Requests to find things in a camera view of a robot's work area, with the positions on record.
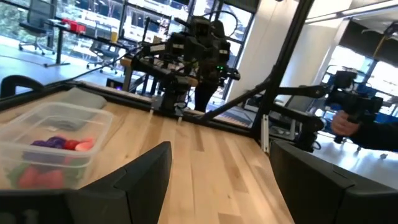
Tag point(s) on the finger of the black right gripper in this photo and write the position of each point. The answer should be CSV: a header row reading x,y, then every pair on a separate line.
x,y
177,46
224,53

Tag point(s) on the person's forearm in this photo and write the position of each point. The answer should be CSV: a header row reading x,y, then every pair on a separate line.
x,y
376,137

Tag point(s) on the small pink toy fruit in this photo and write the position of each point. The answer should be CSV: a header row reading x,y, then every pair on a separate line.
x,y
84,145

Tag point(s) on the purple toy grapes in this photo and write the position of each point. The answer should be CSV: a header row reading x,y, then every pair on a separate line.
x,y
49,142

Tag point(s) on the wooden desk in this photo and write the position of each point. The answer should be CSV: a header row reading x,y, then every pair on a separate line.
x,y
126,62

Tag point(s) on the clear plastic tupperware container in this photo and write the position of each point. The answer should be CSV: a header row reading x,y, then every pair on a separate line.
x,y
56,124

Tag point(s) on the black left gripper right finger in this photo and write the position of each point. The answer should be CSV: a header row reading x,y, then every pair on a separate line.
x,y
311,193

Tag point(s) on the red box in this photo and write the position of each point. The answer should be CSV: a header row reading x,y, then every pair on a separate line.
x,y
74,26

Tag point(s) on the person's hand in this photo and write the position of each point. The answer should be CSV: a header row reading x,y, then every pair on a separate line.
x,y
342,124

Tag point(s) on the grey office chair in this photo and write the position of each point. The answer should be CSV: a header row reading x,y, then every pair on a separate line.
x,y
104,49
37,18

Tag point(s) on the small black box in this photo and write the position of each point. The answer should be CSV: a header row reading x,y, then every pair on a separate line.
x,y
115,84

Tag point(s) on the silver aluminium bar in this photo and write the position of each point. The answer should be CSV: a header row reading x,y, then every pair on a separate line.
x,y
265,133

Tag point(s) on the yellow cup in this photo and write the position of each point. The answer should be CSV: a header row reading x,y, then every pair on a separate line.
x,y
114,36

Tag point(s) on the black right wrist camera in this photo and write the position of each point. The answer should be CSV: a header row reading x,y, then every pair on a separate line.
x,y
200,28

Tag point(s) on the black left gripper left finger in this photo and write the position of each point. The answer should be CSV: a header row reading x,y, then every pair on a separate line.
x,y
136,193

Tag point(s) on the black desk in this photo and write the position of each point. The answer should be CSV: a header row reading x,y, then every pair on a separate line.
x,y
59,46

